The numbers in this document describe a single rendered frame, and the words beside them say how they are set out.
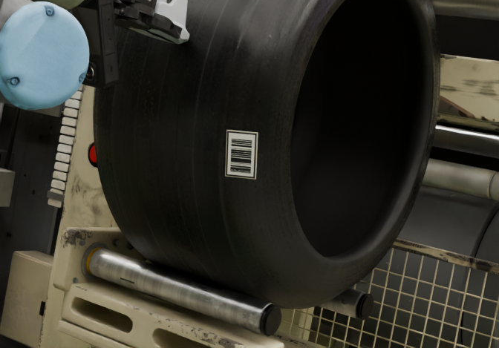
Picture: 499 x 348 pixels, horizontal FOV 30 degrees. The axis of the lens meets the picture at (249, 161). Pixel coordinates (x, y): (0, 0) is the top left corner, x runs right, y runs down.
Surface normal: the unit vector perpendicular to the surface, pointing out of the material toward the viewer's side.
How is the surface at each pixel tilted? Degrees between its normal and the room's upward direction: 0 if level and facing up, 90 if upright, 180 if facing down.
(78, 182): 90
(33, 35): 90
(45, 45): 90
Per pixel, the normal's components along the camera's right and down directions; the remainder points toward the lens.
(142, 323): -0.57, -0.06
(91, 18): -0.61, 0.31
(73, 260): 0.80, 0.18
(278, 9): 0.22, -0.24
